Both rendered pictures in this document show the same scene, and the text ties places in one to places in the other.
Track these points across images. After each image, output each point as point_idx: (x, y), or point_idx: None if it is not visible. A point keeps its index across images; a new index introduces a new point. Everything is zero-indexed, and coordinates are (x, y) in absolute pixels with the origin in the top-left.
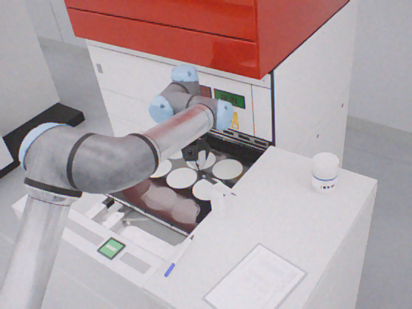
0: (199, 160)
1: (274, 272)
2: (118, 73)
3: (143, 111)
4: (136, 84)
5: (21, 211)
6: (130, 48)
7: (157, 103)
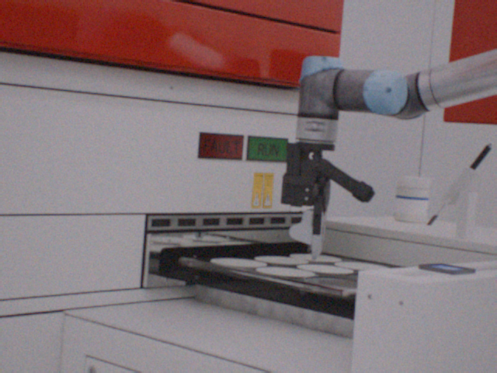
0: (323, 231)
1: None
2: (47, 150)
3: (85, 245)
4: (90, 169)
5: (440, 280)
6: (151, 61)
7: (399, 72)
